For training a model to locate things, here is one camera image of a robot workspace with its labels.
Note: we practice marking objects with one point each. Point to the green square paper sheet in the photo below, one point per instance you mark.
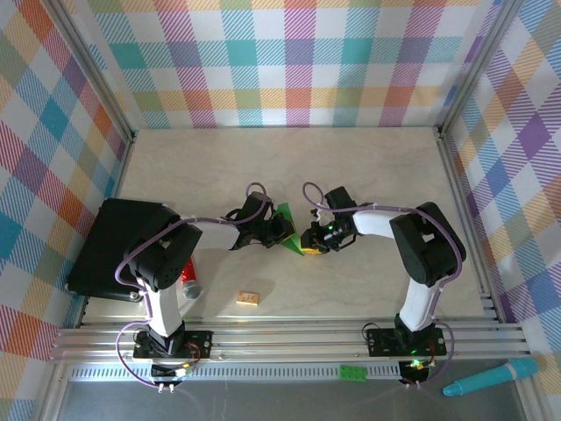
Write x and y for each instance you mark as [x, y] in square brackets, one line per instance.
[294, 244]

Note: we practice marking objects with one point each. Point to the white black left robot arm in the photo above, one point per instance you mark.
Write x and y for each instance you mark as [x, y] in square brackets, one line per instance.
[215, 234]

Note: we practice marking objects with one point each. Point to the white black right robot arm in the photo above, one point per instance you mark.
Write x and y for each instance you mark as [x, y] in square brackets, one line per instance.
[372, 223]

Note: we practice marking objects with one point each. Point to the small orange card box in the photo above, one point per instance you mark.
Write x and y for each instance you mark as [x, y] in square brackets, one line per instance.
[247, 298]

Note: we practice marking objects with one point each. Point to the green toy building brick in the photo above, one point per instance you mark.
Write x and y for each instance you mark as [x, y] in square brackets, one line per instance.
[353, 373]

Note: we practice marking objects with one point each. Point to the small LED circuit board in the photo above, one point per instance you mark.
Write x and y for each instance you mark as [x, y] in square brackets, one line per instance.
[175, 372]
[416, 370]

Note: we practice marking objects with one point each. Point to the black rectangular case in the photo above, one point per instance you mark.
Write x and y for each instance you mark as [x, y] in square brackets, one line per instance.
[101, 237]

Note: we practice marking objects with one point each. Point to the teal marker pen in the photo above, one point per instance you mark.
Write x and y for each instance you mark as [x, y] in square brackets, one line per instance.
[486, 378]

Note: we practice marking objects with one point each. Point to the aluminium mounting rail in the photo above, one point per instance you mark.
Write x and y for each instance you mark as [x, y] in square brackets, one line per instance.
[285, 344]

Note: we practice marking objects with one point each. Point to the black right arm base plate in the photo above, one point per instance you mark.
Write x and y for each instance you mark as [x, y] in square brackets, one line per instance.
[381, 342]

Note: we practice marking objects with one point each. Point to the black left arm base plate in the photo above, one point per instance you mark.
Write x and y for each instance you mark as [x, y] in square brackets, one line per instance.
[199, 344]

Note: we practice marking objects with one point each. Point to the aluminium side rail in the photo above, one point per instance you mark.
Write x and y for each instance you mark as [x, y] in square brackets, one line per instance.
[465, 219]
[120, 175]

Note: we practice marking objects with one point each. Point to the aluminium frame post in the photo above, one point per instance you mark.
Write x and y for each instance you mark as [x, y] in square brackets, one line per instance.
[475, 66]
[94, 70]

